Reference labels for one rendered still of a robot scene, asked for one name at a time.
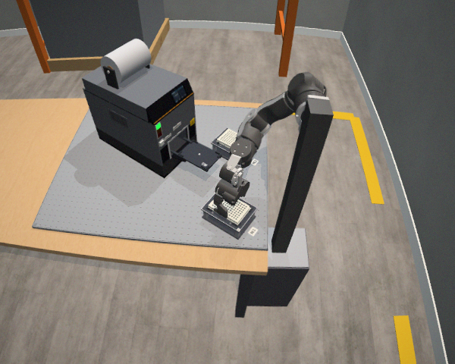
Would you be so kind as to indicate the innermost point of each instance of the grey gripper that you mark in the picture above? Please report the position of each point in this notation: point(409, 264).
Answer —
point(229, 193)

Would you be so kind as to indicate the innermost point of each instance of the white foil roll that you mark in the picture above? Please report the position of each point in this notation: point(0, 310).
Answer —
point(127, 59)

